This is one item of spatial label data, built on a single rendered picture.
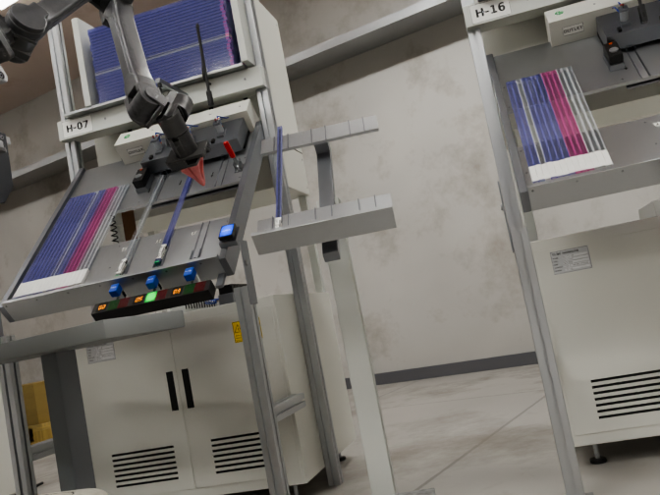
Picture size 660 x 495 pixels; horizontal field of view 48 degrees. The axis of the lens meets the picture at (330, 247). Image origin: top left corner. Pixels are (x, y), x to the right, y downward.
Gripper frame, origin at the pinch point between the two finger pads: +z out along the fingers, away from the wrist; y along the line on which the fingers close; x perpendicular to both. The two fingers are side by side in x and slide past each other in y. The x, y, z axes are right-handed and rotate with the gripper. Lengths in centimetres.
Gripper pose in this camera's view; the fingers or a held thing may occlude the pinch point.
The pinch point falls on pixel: (202, 182)
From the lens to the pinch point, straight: 186.2
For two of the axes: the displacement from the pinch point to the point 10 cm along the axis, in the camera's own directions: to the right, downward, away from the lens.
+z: 3.2, 7.5, 5.7
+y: -9.4, 2.2, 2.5
